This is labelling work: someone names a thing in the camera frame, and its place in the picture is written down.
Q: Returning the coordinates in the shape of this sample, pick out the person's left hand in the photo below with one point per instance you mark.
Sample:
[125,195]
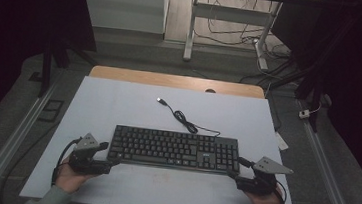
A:
[69,180]

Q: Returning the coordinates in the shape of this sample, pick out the white cabinet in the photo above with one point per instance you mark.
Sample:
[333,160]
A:
[124,6]

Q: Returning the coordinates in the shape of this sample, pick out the wooden table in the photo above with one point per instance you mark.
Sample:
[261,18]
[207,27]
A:
[171,80]

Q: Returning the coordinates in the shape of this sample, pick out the white metal desk frame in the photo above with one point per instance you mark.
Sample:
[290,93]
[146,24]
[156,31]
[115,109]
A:
[226,13]

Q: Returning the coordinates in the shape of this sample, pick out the white board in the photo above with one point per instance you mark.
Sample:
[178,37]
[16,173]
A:
[118,102]

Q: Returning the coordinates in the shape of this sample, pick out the aluminium rail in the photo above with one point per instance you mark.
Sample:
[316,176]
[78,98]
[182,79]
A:
[10,146]
[328,183]

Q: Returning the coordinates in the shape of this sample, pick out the white paper tag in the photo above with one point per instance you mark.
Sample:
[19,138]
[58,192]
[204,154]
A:
[281,142]

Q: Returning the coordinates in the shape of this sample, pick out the small white box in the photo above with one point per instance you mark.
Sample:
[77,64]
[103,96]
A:
[304,114]

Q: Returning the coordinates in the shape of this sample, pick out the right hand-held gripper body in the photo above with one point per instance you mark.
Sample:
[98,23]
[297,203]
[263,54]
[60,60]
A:
[258,184]

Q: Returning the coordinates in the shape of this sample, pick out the black metal stand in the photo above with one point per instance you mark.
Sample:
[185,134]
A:
[46,69]
[314,105]

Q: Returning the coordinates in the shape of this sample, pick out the dark round table grommet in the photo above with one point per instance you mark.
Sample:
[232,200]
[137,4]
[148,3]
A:
[210,91]

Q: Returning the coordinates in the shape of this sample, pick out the black computer keyboard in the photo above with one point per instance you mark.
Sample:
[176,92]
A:
[164,147]

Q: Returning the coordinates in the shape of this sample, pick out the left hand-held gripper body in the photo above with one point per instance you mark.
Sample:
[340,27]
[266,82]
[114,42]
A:
[84,164]

